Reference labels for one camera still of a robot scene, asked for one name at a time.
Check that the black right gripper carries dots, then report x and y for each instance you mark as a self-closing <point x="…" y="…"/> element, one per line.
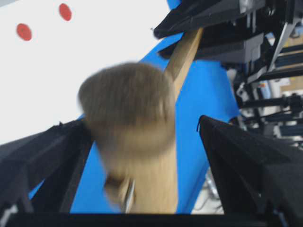
<point x="245" y="35"/>

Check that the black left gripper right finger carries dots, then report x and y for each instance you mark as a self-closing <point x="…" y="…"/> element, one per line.
<point x="250" y="170"/>

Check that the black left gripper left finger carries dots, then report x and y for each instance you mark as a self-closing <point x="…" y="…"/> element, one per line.
<point x="41" y="172"/>

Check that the wooden mallet hammer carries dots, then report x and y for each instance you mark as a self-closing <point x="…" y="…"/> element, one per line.
<point x="130" y="111"/>

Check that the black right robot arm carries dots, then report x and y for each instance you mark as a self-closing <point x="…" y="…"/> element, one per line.
<point x="281" y="117"/>

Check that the red dot mark middle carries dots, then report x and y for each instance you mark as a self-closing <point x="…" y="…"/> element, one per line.
<point x="65" y="12"/>

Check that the white foam board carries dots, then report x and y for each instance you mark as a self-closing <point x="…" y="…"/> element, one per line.
<point x="44" y="58"/>

